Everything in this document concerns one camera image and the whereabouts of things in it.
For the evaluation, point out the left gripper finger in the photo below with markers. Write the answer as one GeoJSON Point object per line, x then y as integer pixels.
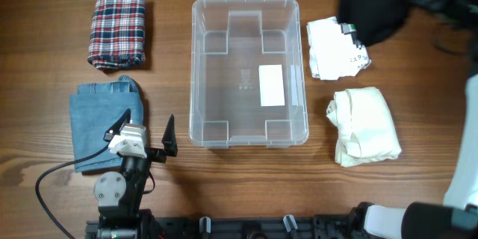
{"type": "Point", "coordinates": [119, 124]}
{"type": "Point", "coordinates": [169, 138]}

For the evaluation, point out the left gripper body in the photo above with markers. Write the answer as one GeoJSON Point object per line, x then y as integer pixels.
{"type": "Point", "coordinates": [156, 154]}

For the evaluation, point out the black garment with tape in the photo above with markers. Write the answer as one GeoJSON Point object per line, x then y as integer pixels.
{"type": "Point", "coordinates": [374, 20]}

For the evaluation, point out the white printed shirt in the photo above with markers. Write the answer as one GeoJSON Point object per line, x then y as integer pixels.
{"type": "Point", "coordinates": [335, 50]}

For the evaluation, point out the cream cloth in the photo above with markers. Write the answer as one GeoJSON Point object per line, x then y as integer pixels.
{"type": "Point", "coordinates": [366, 131]}

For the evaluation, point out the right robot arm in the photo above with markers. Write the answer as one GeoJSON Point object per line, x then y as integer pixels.
{"type": "Point", "coordinates": [457, 217]}

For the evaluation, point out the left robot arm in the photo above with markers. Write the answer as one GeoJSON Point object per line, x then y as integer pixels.
{"type": "Point", "coordinates": [119, 194]}

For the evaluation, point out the white label in container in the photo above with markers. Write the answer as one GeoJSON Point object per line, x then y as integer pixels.
{"type": "Point", "coordinates": [271, 85]}

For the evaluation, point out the clear plastic storage container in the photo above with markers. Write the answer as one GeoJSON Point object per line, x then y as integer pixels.
{"type": "Point", "coordinates": [231, 39]}

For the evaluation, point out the folded blue denim jeans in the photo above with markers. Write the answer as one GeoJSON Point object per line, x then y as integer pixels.
{"type": "Point", "coordinates": [96, 107]}

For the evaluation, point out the red navy plaid folded cloth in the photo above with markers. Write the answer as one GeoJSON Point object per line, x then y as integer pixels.
{"type": "Point", "coordinates": [118, 34]}

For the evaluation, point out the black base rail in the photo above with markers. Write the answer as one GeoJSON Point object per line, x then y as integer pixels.
{"type": "Point", "coordinates": [316, 227]}

